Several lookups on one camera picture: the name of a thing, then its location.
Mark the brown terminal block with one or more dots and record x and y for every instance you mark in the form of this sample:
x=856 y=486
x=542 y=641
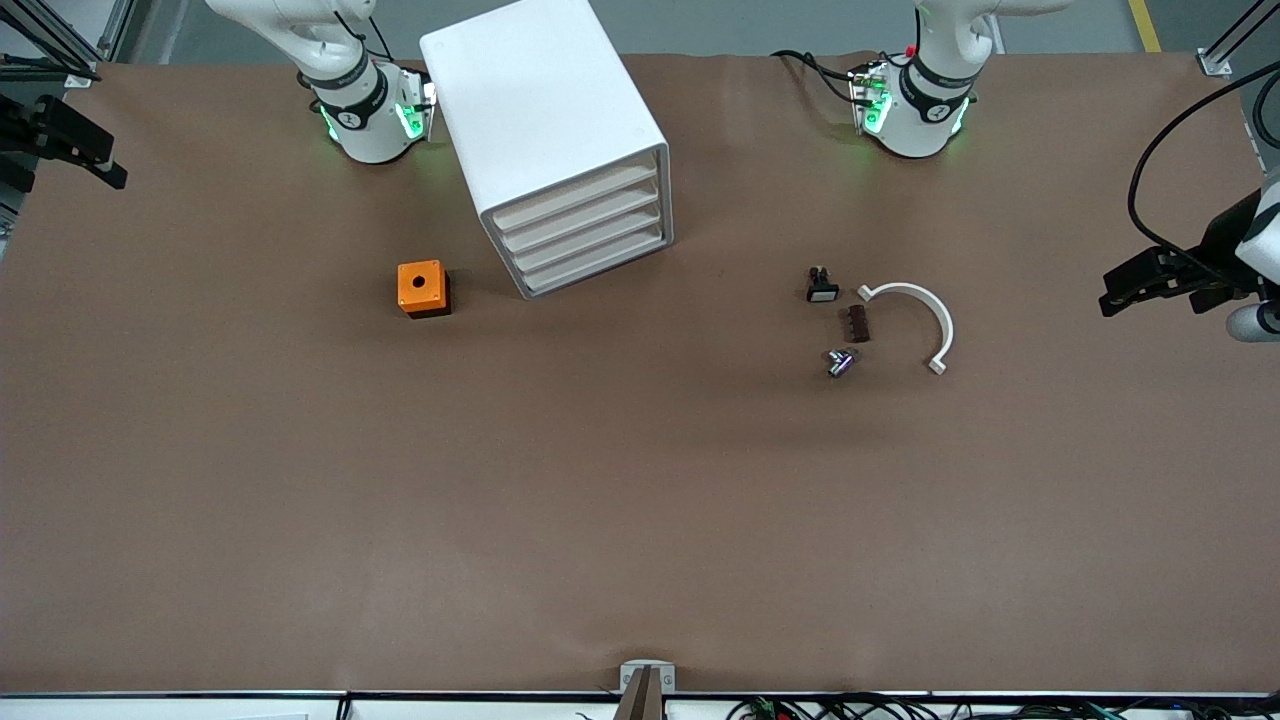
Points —
x=856 y=325

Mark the brown table cover sheet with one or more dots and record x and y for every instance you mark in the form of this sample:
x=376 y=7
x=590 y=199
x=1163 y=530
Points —
x=640 y=500

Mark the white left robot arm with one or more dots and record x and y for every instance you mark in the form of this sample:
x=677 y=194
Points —
x=915 y=130

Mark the white table edge rail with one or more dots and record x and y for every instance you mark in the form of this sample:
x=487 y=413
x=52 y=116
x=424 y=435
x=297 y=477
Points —
x=200 y=708

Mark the aluminium frame post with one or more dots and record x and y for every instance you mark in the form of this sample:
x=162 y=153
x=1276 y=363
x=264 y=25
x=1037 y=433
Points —
x=1215 y=63
x=78 y=74

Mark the cream cabinet drawer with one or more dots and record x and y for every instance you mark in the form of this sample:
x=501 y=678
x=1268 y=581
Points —
x=580 y=197
x=597 y=260
x=585 y=218
x=590 y=239

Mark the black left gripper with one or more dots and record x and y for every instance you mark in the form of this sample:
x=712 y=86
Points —
x=1218 y=247

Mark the orange button enclosure box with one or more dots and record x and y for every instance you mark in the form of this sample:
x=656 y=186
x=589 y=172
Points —
x=408 y=295

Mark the white curved plastic clamp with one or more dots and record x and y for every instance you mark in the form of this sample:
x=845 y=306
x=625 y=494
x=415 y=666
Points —
x=906 y=289

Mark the small purple metal part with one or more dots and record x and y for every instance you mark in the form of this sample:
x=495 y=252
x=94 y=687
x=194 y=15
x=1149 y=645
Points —
x=840 y=364

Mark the yellow floor tape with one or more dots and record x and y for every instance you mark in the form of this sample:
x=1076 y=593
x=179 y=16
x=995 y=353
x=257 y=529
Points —
x=1145 y=25

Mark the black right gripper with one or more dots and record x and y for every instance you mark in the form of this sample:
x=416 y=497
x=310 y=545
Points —
x=28 y=122

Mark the black switch with white face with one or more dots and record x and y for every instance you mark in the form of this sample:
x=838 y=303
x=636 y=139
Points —
x=822 y=292

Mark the white drawer cabinet housing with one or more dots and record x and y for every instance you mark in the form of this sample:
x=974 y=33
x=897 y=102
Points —
x=540 y=90

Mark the grey mounting bracket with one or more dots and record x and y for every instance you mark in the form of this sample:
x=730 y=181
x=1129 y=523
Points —
x=647 y=680

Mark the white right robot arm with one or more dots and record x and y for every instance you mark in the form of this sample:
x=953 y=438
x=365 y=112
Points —
x=365 y=135

